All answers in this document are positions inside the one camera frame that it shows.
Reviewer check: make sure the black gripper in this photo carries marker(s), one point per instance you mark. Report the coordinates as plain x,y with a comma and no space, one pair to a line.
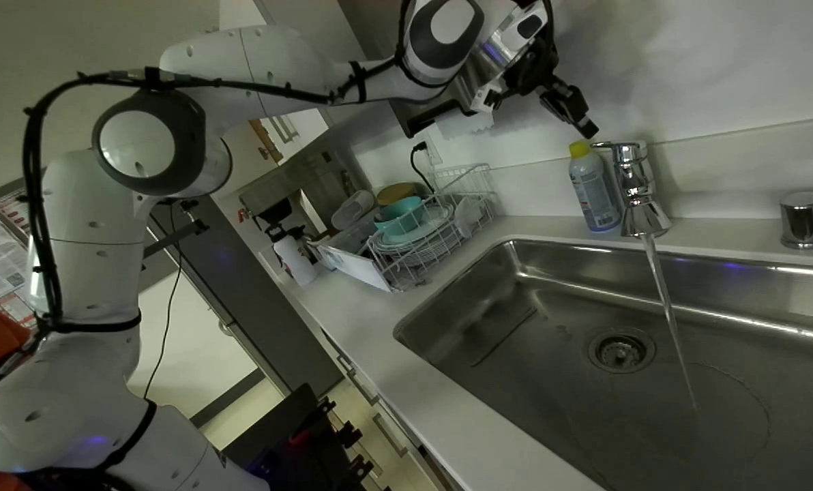
535,59

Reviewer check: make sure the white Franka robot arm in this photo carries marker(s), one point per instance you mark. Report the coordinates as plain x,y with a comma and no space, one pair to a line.
89,235

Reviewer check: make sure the chrome sink tap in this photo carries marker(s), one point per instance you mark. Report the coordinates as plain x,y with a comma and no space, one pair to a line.
640,195

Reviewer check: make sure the dish soap bottle yellow cap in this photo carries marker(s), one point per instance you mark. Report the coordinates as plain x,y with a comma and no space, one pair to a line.
593,193

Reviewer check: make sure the teal bowl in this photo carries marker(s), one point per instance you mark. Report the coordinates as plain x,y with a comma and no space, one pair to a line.
396,220

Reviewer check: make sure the small clear plastic container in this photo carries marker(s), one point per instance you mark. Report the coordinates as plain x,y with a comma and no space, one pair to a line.
351,208

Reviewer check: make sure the sink drain strainer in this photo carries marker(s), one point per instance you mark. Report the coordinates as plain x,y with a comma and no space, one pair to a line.
621,351

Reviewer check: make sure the stainless steel sink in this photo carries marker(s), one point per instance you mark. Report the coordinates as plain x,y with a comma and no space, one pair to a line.
553,364

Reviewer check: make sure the chrome countertop cap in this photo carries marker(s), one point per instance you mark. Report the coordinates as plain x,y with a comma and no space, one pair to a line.
805,220

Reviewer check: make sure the black coffee machine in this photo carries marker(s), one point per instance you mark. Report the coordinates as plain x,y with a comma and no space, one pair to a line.
280,221

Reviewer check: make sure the black metal stand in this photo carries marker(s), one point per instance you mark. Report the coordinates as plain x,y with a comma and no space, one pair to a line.
298,445

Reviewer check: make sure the white wall power outlet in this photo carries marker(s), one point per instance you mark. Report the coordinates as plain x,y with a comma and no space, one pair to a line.
424,145

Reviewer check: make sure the white wall cabinet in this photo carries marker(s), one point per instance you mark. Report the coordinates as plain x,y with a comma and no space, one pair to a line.
284,137

